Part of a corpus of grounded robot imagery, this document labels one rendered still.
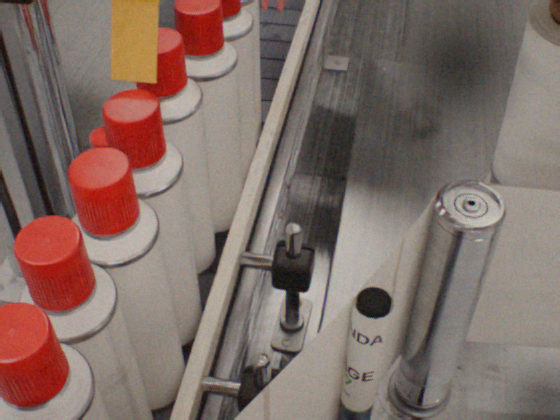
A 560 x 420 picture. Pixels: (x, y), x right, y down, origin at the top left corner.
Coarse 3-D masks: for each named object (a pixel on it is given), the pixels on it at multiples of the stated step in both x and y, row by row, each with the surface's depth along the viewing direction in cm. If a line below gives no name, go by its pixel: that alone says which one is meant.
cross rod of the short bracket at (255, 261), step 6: (246, 252) 55; (240, 258) 55; (246, 258) 55; (252, 258) 55; (258, 258) 55; (264, 258) 55; (270, 258) 55; (240, 264) 55; (246, 264) 55; (252, 264) 55; (258, 264) 55; (264, 264) 55; (270, 264) 54; (264, 270) 55; (270, 270) 55
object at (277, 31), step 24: (288, 0) 89; (264, 24) 85; (288, 24) 85; (264, 48) 81; (288, 48) 81; (264, 72) 77; (264, 96) 74; (264, 120) 71; (264, 192) 68; (216, 240) 60; (216, 264) 58; (216, 360) 55
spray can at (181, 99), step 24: (168, 48) 44; (168, 72) 44; (168, 96) 46; (192, 96) 47; (168, 120) 46; (192, 120) 47; (192, 144) 48; (192, 168) 49; (192, 192) 51; (192, 216) 52
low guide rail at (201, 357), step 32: (320, 0) 86; (288, 64) 72; (288, 96) 70; (256, 160) 62; (256, 192) 59; (224, 256) 54; (224, 288) 52; (192, 352) 48; (192, 384) 46; (192, 416) 45
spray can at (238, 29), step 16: (224, 0) 51; (240, 0) 53; (224, 16) 52; (240, 16) 54; (224, 32) 53; (240, 32) 53; (240, 48) 54; (240, 64) 55; (240, 80) 56; (240, 96) 57; (240, 112) 58
